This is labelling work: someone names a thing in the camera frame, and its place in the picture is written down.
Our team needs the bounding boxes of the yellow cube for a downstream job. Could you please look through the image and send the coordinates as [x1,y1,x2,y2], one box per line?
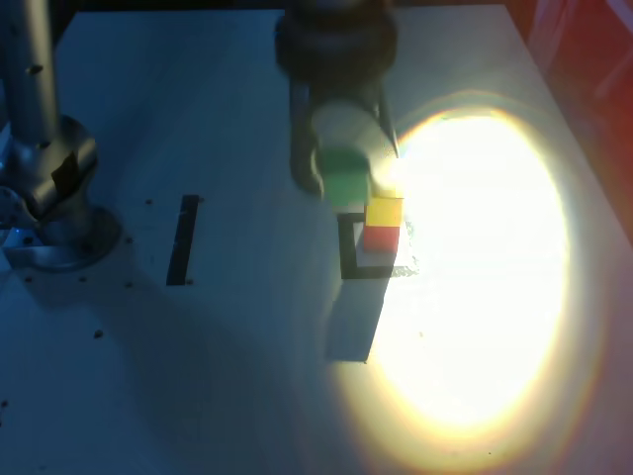
[364,196,405,229]

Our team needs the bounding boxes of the black tape square outline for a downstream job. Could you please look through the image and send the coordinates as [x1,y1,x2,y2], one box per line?
[337,212,421,281]

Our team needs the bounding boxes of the green cube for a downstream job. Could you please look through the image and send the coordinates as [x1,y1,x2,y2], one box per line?
[318,146,373,207]

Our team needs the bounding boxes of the black tape strip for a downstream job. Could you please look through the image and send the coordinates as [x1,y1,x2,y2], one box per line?
[165,194,201,287]

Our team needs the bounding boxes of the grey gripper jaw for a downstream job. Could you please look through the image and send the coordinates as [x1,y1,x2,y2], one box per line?
[288,97,326,198]
[315,101,403,198]

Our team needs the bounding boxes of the red cube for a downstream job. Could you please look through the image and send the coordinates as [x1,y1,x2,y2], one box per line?
[362,225,402,255]

